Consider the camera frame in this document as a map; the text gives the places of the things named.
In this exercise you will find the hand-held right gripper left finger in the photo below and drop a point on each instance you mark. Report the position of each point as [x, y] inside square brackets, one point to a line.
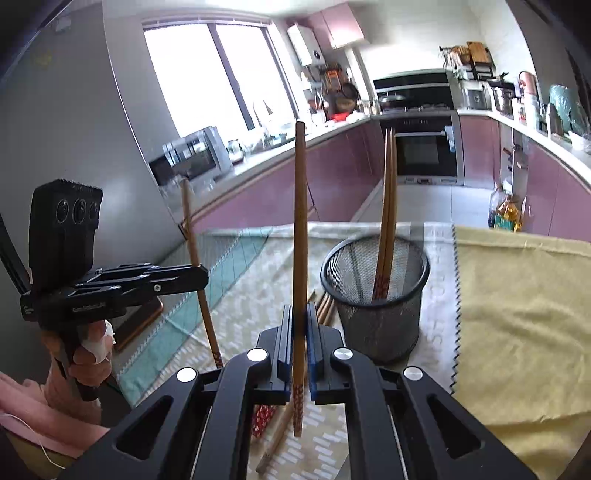
[286, 350]

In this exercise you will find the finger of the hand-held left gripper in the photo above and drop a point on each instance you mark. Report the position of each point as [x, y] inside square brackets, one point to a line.
[134, 268]
[194, 279]

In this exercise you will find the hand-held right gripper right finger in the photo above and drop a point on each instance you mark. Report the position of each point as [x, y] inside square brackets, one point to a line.
[314, 350]

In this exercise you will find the wooden chopstick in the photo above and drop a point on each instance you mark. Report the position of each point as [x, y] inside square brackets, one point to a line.
[392, 207]
[258, 420]
[190, 221]
[272, 445]
[384, 207]
[300, 207]
[268, 420]

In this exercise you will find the black mesh cup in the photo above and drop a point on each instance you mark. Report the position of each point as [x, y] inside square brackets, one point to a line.
[383, 327]

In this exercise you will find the person's left forearm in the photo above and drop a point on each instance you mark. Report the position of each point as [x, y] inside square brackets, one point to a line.
[41, 415]

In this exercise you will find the hanging kitchen utensils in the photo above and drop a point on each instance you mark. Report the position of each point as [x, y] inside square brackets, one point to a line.
[332, 78]

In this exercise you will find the person's left hand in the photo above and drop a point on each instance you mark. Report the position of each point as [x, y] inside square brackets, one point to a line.
[94, 364]

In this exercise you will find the wooden chair back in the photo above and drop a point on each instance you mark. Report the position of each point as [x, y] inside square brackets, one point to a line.
[138, 323]

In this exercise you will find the beige green patterned tablecloth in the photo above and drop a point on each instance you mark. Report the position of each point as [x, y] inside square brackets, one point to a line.
[249, 295]

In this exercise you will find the silver microwave oven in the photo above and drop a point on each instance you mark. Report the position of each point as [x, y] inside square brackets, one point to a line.
[194, 154]

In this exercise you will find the pink base cabinet run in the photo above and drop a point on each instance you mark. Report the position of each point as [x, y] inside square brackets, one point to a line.
[480, 147]
[332, 170]

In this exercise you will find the kitchen faucet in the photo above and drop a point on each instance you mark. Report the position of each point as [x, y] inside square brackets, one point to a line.
[261, 108]

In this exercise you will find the yellow tablecloth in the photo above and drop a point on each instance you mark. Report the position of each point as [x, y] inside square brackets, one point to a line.
[517, 314]

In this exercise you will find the kitchen window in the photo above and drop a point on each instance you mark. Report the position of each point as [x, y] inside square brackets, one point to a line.
[221, 74]

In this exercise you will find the built-in black oven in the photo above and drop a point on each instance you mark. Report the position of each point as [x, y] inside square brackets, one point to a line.
[420, 147]

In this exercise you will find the yellow cooking oil bottle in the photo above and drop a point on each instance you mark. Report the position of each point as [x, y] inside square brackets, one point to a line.
[511, 214]

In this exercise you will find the white water heater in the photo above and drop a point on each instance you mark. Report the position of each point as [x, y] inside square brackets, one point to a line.
[304, 44]

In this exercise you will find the black wok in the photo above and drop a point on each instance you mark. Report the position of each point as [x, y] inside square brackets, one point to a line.
[391, 99]

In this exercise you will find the black range hood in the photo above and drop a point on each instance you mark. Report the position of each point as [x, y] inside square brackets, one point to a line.
[413, 87]

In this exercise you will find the silver countertop appliance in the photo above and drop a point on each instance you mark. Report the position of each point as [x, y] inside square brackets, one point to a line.
[475, 98]

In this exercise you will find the steel cooking pot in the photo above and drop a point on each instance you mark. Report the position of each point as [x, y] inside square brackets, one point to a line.
[502, 98]

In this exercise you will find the pink thermos jug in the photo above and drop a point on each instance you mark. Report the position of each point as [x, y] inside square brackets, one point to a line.
[526, 85]

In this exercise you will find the teal wrapped bundle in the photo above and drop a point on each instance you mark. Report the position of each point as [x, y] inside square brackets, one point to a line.
[565, 106]

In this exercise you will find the pink wall cabinet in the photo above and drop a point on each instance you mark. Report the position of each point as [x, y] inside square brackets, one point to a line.
[339, 25]

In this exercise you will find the wall shelf with baskets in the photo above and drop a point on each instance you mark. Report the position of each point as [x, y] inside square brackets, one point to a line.
[466, 57]

